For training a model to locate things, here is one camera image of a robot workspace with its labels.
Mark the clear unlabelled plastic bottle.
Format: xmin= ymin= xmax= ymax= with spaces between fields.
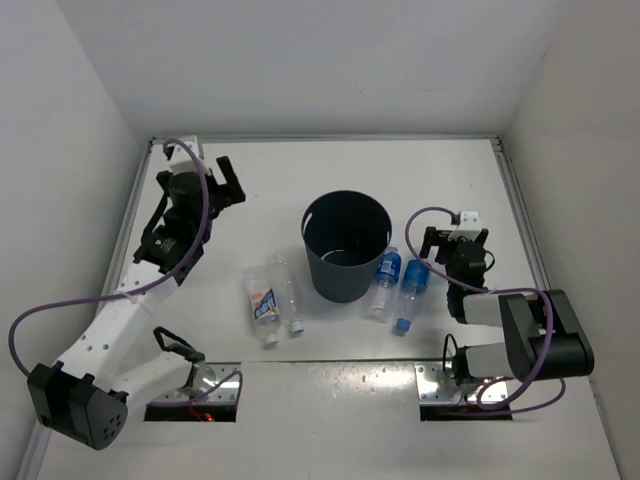
xmin=268 ymin=253 xmax=305 ymax=337

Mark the clear bottle orange blue label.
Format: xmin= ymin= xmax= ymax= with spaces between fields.
xmin=244 ymin=266 xmax=281 ymax=350

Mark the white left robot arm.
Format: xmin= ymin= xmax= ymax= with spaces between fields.
xmin=27 ymin=156 xmax=246 ymax=450

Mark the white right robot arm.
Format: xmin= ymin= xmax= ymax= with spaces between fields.
xmin=420 ymin=227 xmax=595 ymax=384

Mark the dark grey garbage bin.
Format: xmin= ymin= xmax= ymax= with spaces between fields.
xmin=301 ymin=190 xmax=392 ymax=303

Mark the blue capped plastic bottle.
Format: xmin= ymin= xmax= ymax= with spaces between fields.
xmin=393 ymin=259 xmax=431 ymax=336

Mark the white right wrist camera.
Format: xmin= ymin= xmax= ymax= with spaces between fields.
xmin=448 ymin=211 xmax=482 ymax=241

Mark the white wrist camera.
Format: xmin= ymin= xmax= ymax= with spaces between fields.
xmin=448 ymin=211 xmax=482 ymax=241
xmin=163 ymin=135 xmax=206 ymax=174

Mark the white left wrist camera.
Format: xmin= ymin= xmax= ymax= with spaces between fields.
xmin=163 ymin=135 xmax=206 ymax=174

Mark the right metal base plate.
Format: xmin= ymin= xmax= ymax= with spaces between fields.
xmin=414 ymin=360 xmax=493 ymax=407

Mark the metal base plate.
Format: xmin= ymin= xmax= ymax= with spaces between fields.
xmin=414 ymin=360 xmax=493 ymax=407
xmin=150 ymin=363 xmax=243 ymax=408

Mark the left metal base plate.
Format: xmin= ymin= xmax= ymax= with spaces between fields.
xmin=150 ymin=363 xmax=243 ymax=408

